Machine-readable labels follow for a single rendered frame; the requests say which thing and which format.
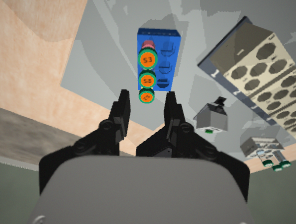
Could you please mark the blue tube rack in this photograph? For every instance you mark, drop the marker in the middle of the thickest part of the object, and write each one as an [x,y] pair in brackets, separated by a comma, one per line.
[164,39]

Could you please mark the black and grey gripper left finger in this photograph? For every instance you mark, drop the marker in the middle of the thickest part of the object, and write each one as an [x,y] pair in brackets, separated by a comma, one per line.
[105,140]

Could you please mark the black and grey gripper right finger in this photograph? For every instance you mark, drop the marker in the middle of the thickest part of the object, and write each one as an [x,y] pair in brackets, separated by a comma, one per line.
[188,144]

